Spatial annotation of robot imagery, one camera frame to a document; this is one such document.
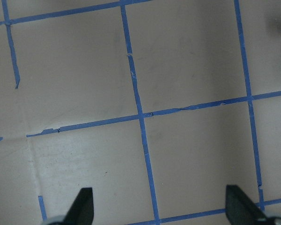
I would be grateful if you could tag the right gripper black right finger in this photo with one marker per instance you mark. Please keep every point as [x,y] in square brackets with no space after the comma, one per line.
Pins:
[240,209]

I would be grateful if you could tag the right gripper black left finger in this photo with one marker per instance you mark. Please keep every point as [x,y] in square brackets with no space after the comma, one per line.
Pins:
[81,211]

